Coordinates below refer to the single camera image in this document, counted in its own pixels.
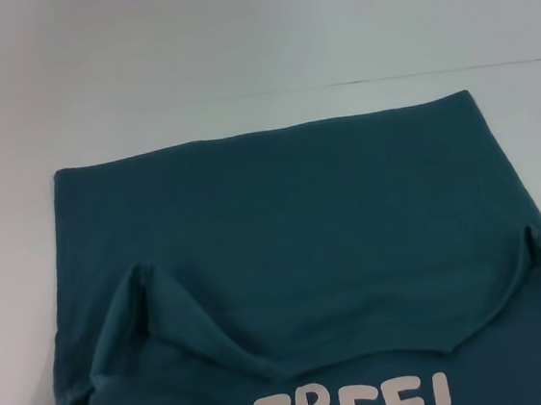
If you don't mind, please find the teal blue t-shirt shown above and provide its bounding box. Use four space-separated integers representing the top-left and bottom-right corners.
25 81 541 405

